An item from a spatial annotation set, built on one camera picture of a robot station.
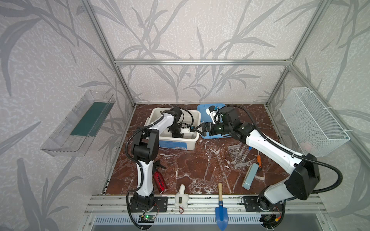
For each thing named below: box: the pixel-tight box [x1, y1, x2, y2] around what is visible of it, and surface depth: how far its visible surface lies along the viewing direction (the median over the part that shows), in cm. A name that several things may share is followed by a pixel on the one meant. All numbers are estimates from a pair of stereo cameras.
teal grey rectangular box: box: [241, 163, 260, 191], surface depth 80 cm
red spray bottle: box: [153, 159, 168, 194], surface depth 81 cm
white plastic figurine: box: [174, 183, 190, 209], surface depth 75 cm
